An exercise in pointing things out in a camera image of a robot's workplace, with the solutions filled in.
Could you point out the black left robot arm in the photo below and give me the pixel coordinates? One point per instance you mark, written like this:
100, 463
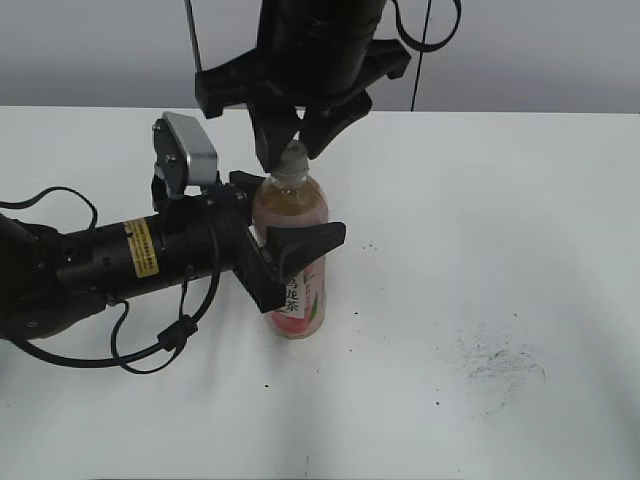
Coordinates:
50, 280

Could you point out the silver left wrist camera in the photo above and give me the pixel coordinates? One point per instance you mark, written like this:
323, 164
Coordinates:
185, 157

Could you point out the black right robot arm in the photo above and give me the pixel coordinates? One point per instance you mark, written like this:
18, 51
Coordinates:
289, 26

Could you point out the white bottle cap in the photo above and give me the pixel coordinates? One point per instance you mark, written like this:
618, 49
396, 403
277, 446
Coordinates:
294, 160

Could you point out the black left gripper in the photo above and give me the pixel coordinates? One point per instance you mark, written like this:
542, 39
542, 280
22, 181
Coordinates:
208, 234

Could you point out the peach oolong tea bottle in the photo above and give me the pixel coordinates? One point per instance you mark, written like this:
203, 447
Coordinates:
278, 204

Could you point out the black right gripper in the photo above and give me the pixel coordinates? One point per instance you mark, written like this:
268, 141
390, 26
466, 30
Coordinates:
333, 83

